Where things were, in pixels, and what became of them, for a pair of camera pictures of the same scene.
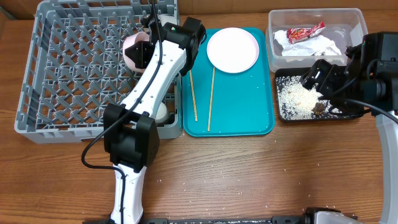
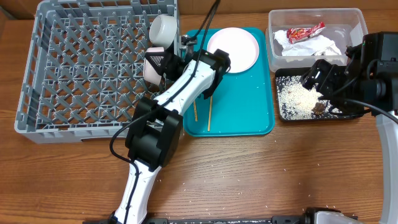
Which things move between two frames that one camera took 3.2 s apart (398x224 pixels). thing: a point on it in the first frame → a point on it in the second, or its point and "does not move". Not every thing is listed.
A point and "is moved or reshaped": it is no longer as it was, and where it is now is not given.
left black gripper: [145, 48] → [168, 58]
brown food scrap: [318, 108] does not move
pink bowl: [133, 37] is moved or reshaped
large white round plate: [232, 50] does not move
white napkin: [318, 45] does not move
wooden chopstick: [211, 99] does not move
